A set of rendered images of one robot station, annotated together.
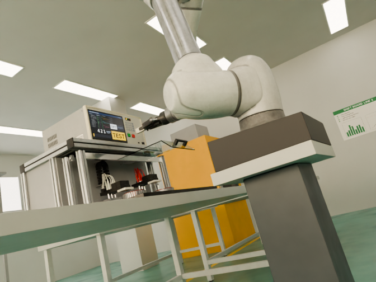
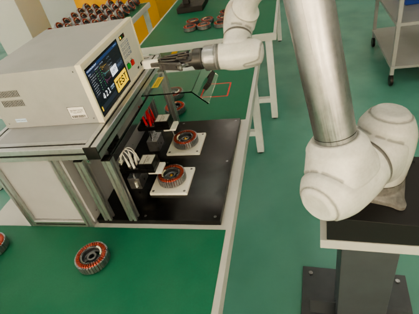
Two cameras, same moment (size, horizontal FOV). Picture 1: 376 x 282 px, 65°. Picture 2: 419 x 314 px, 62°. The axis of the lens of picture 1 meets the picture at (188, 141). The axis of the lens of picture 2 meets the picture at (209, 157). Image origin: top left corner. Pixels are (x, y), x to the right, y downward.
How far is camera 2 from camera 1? 1.14 m
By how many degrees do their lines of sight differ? 52
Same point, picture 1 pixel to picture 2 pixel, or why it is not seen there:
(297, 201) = (387, 255)
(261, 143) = (389, 236)
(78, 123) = (67, 88)
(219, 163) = (335, 235)
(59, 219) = not seen: outside the picture
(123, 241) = (12, 41)
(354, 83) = not seen: outside the picture
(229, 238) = not seen: hidden behind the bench
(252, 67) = (406, 146)
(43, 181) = (41, 178)
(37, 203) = (37, 198)
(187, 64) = (351, 172)
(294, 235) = (371, 270)
